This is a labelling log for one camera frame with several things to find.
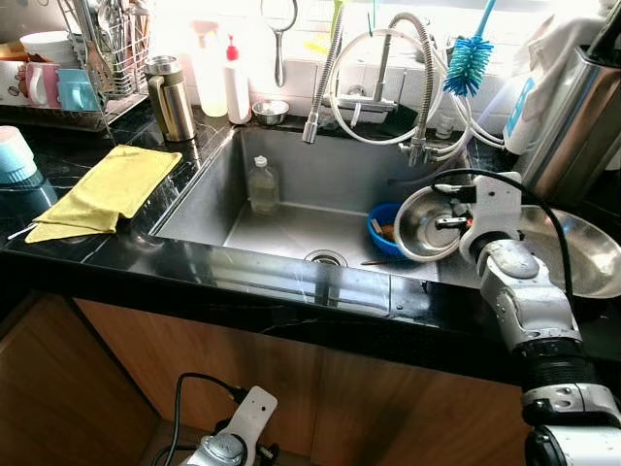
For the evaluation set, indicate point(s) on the pale yellow liquid bottle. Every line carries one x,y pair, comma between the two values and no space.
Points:
211,87

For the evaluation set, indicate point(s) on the clear plastic bottle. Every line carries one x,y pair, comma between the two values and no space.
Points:
263,189

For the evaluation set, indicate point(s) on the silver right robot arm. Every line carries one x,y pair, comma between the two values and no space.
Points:
524,301

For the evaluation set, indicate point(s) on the white mug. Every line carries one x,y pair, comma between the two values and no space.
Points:
10,83

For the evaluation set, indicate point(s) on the pink mug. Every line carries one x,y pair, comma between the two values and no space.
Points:
41,85

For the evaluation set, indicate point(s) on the white and blue cup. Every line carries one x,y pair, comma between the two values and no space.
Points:
15,155

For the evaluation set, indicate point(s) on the brown food scraps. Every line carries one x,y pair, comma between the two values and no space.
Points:
388,233

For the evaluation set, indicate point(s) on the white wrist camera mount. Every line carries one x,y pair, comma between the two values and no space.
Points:
495,209
254,413

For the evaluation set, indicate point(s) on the steel spring pull-down faucet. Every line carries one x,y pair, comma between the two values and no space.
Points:
430,87

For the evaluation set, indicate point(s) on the blue plastic bowl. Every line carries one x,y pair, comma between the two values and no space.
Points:
376,238

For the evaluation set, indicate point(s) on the light blue mug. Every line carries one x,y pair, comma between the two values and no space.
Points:
78,92

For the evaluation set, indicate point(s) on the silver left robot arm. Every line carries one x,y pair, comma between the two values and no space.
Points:
223,451

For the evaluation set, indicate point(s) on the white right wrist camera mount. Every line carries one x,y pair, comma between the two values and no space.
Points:
495,209

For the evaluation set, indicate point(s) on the white bottle with red cap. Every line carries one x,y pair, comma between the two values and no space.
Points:
238,87

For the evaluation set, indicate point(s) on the steel sink drain strainer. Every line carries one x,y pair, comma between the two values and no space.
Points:
325,258

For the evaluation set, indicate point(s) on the gold steel thermos flask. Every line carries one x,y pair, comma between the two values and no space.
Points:
173,102

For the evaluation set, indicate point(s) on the hanging steel ladle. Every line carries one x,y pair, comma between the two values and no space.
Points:
279,58

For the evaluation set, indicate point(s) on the yellow cloth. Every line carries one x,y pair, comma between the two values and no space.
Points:
107,189

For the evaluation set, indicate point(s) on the large steel basin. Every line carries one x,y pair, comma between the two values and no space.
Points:
582,257

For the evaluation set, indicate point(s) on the white ceramic bowl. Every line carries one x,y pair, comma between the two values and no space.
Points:
47,44

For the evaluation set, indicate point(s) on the brown wooden cabinet door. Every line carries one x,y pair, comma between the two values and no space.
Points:
213,349
417,408
68,388

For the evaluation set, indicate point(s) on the small steel bowl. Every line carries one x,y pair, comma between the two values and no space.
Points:
270,113

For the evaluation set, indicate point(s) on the stainless steel sink basin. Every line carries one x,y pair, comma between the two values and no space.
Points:
291,228

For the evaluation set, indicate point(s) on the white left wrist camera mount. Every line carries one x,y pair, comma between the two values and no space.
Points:
254,413

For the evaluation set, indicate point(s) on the blue bottle brush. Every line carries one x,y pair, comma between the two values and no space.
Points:
469,66

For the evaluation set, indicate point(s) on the medium steel bowl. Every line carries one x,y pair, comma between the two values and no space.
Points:
417,228

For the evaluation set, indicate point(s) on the white jug with blue label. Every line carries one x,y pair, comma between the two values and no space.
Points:
543,68

